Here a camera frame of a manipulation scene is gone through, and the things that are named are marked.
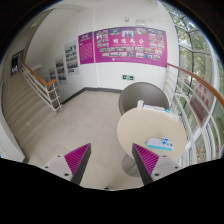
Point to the white stair railing wooden handrail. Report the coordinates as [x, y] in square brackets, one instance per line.
[47, 91]

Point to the small white cup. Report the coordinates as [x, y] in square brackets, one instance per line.
[140, 104]

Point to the green exit sign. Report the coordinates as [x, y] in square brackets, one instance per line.
[127, 77]

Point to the white blue charger plug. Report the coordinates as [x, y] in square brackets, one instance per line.
[165, 141]

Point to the round cream table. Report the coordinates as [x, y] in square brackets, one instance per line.
[137, 126]

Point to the large magenta photo board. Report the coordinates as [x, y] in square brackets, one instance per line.
[131, 45]

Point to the red white banner sign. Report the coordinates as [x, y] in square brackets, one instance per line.
[201, 101]

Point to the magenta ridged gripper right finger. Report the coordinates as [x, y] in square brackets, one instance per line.
[151, 166]

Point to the grey round chair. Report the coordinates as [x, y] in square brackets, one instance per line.
[149, 93]

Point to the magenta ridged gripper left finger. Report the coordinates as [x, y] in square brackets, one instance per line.
[71, 166]

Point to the white box on table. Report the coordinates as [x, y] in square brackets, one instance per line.
[161, 109]

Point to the white photo poster on wall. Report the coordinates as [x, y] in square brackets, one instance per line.
[71, 56]

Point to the narrow magenta text board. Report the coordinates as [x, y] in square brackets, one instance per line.
[86, 48]

